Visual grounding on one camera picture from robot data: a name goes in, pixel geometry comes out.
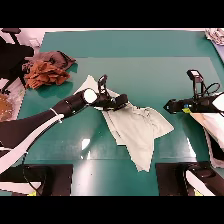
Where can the orange-brown garment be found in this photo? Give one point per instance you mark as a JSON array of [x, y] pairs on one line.
[[46, 76]]

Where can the grey-brown garment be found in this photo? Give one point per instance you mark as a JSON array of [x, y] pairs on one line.
[[57, 56]]

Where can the pale green shirt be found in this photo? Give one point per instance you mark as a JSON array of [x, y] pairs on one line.
[[140, 128]]

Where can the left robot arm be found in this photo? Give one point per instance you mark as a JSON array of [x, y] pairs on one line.
[[36, 121]]

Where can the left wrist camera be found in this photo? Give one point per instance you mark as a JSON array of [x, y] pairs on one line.
[[102, 83]]

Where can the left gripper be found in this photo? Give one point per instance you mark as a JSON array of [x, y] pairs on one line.
[[111, 102]]

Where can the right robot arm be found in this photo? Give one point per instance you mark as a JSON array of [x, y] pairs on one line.
[[208, 125]]

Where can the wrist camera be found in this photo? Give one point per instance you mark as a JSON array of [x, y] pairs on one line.
[[196, 77], [102, 83]]

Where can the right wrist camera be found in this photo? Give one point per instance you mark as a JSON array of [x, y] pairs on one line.
[[196, 77]]

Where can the black office chair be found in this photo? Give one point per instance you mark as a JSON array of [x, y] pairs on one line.
[[11, 56]]

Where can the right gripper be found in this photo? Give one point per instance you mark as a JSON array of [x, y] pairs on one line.
[[178, 106]]

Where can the white garment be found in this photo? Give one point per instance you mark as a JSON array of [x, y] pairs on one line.
[[216, 35]]

